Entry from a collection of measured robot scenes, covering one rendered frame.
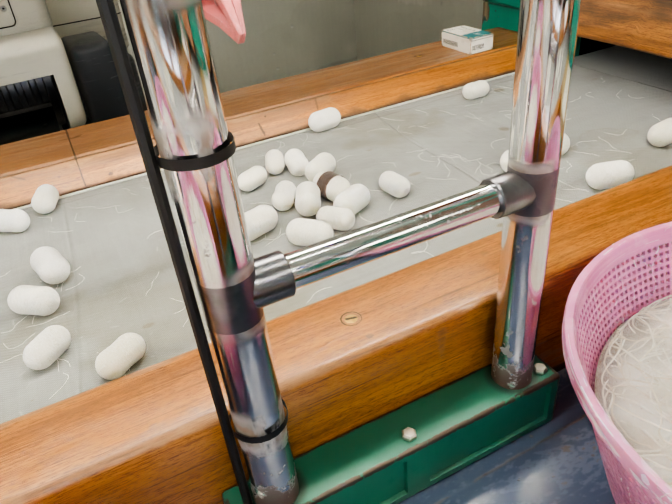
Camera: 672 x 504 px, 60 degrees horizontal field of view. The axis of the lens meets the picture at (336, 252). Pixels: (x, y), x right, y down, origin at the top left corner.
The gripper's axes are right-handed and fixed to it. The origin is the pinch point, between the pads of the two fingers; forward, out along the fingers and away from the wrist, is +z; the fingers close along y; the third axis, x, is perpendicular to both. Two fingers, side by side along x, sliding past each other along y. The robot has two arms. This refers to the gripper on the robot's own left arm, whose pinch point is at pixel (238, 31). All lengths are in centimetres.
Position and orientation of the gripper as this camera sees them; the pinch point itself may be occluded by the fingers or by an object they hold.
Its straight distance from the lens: 56.5
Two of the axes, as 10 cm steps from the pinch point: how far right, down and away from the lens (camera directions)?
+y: 8.8, -3.3, 3.3
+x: -2.2, 3.3, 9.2
